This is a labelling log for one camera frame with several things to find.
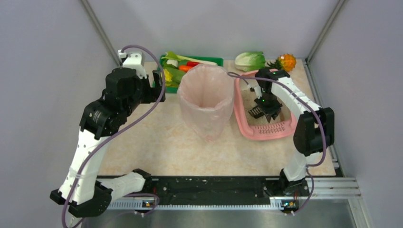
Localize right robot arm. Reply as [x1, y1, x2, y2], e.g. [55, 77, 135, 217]
[254, 67, 335, 195]

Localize white toy leek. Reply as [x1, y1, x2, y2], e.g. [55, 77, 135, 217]
[162, 51, 218, 66]

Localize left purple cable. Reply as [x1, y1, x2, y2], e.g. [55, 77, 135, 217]
[61, 45, 166, 228]

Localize purple cable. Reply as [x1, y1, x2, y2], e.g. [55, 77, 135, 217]
[61, 45, 166, 228]
[227, 72, 327, 216]

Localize red toy chili pepper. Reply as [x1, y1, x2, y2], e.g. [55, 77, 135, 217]
[186, 61, 200, 67]

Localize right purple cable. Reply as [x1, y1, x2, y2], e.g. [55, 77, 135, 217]
[227, 72, 327, 216]

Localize orange toy carrot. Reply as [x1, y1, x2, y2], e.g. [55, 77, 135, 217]
[178, 65, 193, 72]

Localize green toy leaf vegetable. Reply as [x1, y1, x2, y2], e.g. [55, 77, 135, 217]
[162, 62, 185, 88]

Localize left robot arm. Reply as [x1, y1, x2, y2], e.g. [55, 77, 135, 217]
[50, 67, 165, 218]

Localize cat litter sand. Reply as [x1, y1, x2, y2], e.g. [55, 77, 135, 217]
[241, 89, 290, 126]

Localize toy cabbage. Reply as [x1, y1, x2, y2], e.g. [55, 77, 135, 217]
[234, 51, 266, 72]

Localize pink plastic trash bag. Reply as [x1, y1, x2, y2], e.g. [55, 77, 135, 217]
[177, 64, 235, 141]

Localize green plastic tray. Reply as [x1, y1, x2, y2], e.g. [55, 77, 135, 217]
[160, 55, 224, 94]

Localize toy pineapple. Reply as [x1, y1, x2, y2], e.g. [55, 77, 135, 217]
[267, 54, 297, 72]

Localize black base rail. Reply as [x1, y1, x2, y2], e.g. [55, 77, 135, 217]
[108, 175, 311, 209]

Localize black slotted litter scoop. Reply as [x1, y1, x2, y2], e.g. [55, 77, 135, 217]
[248, 105, 265, 119]

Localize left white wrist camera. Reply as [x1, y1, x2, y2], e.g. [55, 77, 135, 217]
[117, 49, 148, 79]

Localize pink litter box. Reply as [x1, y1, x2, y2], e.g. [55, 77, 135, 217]
[234, 78, 297, 141]

